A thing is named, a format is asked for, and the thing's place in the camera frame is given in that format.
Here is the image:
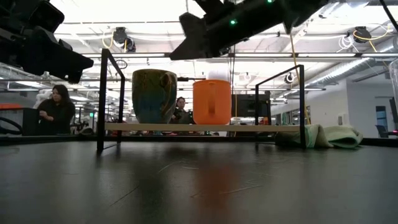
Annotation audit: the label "black box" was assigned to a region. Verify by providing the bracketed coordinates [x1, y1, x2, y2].
[22, 108, 40, 136]

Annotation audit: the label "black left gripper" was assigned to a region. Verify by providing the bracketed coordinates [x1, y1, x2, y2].
[0, 26, 95, 84]

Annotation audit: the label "dark office chair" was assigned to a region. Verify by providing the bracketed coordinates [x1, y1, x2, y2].
[374, 124, 398, 138]

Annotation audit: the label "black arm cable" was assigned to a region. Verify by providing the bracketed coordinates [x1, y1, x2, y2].
[378, 0, 398, 32]

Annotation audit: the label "black monitor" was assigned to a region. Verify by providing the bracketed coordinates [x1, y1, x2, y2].
[231, 93, 271, 118]

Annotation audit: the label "teal brown glazed ceramic mug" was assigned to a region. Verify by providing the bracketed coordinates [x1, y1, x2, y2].
[131, 68, 178, 124]

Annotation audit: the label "ceiling cable reel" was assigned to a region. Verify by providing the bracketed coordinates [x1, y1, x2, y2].
[112, 26, 137, 53]
[353, 26, 373, 44]

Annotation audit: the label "white round column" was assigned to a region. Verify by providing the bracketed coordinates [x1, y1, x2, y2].
[206, 68, 231, 81]

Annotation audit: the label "hanging yellow cable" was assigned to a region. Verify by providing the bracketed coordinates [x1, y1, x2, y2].
[289, 33, 312, 126]

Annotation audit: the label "black metal shelf frame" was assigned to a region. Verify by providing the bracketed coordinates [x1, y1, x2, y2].
[96, 48, 126, 154]
[254, 64, 307, 150]

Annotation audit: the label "person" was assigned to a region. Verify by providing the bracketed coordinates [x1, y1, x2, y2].
[172, 96, 195, 125]
[37, 84, 76, 136]

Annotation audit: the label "black cable loop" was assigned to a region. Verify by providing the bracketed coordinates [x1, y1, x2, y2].
[0, 116, 23, 136]

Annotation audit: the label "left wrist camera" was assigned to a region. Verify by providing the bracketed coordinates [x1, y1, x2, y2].
[29, 0, 65, 34]

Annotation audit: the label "orange plastic mug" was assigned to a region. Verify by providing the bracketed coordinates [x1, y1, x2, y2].
[192, 79, 233, 126]

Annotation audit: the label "green cloth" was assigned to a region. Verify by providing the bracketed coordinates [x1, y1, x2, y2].
[275, 124, 364, 149]

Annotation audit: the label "silver ceiling duct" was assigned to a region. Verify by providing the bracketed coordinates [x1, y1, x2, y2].
[304, 46, 397, 90]

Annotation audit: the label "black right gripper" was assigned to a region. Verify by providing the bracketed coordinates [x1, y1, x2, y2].
[169, 0, 289, 61]

